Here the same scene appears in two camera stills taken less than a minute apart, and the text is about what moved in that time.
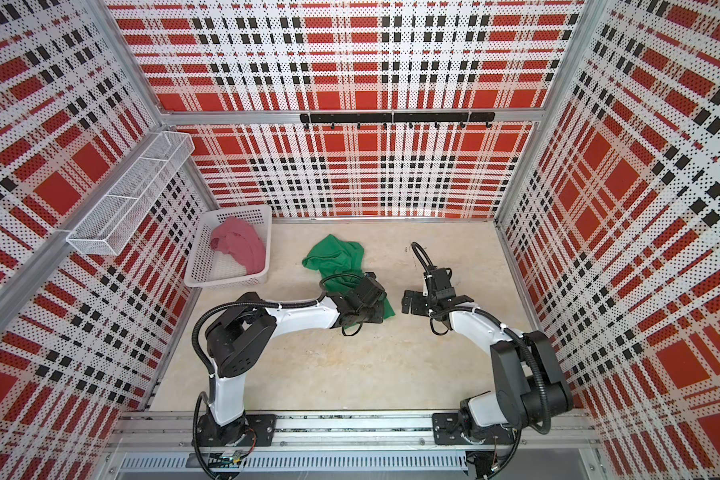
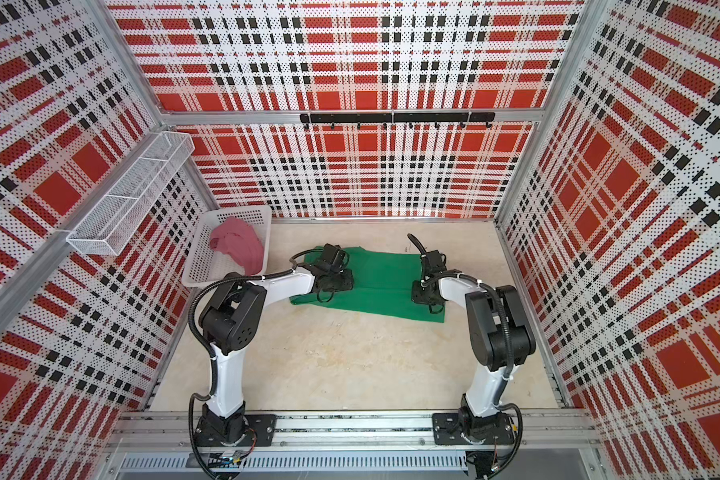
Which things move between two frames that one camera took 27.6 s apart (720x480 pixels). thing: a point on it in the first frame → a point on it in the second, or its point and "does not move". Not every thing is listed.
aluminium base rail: x=142 y=430 does not move
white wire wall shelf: x=138 y=195 does not move
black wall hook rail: x=400 y=117 does not move
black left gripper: x=378 y=317 → x=348 y=281
